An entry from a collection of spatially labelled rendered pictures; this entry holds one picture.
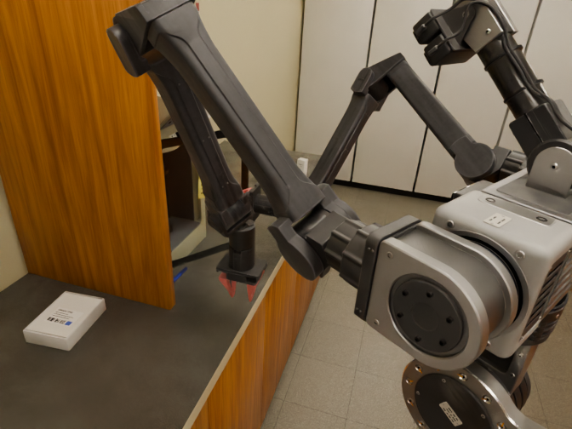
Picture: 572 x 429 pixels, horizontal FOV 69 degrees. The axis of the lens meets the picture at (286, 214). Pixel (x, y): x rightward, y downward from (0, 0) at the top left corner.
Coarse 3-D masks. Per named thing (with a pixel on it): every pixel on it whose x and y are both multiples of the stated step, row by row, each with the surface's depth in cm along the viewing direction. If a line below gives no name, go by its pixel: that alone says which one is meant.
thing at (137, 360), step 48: (48, 288) 122; (192, 288) 126; (240, 288) 127; (0, 336) 105; (96, 336) 107; (144, 336) 107; (192, 336) 108; (240, 336) 113; (0, 384) 93; (48, 384) 93; (96, 384) 94; (144, 384) 95; (192, 384) 95
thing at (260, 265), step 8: (224, 256) 97; (232, 256) 91; (240, 256) 90; (248, 256) 91; (224, 264) 94; (232, 264) 92; (240, 264) 91; (248, 264) 92; (256, 264) 95; (264, 264) 95; (232, 272) 92; (240, 272) 92; (248, 272) 92; (256, 272) 92; (256, 280) 92
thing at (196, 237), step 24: (168, 144) 108; (168, 168) 111; (192, 168) 116; (240, 168) 126; (168, 192) 114; (192, 192) 119; (168, 216) 117; (192, 216) 123; (192, 240) 126; (216, 240) 132
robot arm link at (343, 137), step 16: (368, 80) 107; (352, 96) 111; (368, 96) 108; (352, 112) 110; (368, 112) 111; (336, 128) 113; (352, 128) 110; (336, 144) 111; (352, 144) 112; (320, 160) 113; (336, 160) 110; (320, 176) 111
